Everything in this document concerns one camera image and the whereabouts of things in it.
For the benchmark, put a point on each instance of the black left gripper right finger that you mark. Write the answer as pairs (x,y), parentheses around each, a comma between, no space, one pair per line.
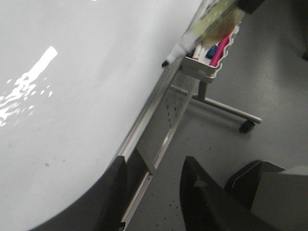
(205,206)

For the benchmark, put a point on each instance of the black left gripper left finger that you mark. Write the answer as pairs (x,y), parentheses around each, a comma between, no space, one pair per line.
(100,209)

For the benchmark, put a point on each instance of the white whiteboard marker with tape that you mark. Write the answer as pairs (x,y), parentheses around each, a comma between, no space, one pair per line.
(214,21)

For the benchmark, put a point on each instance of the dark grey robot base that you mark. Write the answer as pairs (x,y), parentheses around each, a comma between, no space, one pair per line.
(276,195)

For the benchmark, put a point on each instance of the grey perforated metal stand panel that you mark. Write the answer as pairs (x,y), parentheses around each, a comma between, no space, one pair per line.
(154,141)

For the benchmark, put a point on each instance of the grey stand leg with caster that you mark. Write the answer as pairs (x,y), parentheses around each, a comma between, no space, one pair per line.
(250,120)

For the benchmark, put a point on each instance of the white marker tray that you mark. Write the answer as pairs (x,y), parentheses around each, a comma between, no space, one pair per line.
(199,66)

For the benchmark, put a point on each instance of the pink marker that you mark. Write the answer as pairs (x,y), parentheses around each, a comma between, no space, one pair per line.
(219,53)

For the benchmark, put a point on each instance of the blue marker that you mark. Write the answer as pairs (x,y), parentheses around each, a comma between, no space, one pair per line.
(211,52)

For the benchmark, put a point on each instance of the white whiteboard with aluminium frame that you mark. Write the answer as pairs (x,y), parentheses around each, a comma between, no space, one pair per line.
(74,75)

